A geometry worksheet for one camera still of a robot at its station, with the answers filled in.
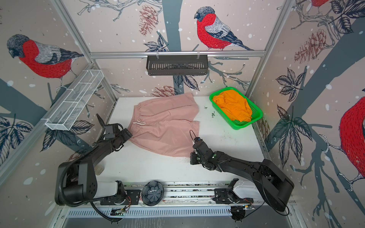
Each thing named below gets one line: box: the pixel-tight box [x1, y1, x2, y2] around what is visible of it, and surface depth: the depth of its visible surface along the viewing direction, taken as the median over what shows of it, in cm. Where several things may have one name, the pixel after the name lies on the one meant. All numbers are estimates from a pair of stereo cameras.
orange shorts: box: [212, 89, 253, 123], surface depth 110 cm
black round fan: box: [141, 180, 165, 207], surface depth 75 cm
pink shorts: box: [127, 93, 200, 158], surface depth 103 cm
